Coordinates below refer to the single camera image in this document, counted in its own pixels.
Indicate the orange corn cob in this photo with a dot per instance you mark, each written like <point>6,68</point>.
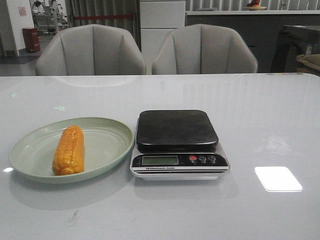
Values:
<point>69,156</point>

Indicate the black silver kitchen scale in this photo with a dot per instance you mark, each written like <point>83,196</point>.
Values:
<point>179,144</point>

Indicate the grey armchair right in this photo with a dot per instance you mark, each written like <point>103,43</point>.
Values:
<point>204,49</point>

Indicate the grey armchair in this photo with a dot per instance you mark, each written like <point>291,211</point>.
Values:
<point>204,49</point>
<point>91,50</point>

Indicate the grey armchair left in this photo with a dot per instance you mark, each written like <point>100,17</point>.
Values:
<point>91,50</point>

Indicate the light green plate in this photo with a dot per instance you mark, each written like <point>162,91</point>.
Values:
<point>107,142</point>

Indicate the white drawer cabinet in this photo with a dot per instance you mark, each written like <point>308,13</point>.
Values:
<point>157,18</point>

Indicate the grey counter sideboard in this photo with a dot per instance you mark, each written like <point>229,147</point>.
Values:
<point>258,28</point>

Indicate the fruit bowl on counter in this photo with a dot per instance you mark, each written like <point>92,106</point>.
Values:
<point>254,5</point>

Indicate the red trash bin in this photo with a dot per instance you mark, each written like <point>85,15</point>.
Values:
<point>31,39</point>

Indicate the dark glossy cabinet right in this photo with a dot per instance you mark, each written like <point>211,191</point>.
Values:
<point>292,41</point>

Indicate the tan cushion far right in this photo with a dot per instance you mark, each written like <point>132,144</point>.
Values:
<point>308,64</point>

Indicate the pink paper wall sign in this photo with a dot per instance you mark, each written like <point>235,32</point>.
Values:
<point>22,11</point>

